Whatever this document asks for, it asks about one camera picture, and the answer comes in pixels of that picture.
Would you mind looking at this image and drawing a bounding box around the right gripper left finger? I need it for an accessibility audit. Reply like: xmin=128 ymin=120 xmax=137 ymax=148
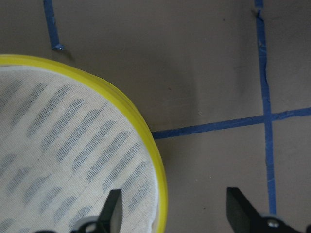
xmin=36 ymin=189 xmax=123 ymax=233

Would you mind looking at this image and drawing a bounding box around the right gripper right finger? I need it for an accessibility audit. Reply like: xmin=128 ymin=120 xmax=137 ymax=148
xmin=226 ymin=187 xmax=299 ymax=233

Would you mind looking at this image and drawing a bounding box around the yellow steamer basket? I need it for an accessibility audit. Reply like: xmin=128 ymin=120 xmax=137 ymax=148
xmin=0 ymin=55 xmax=168 ymax=233

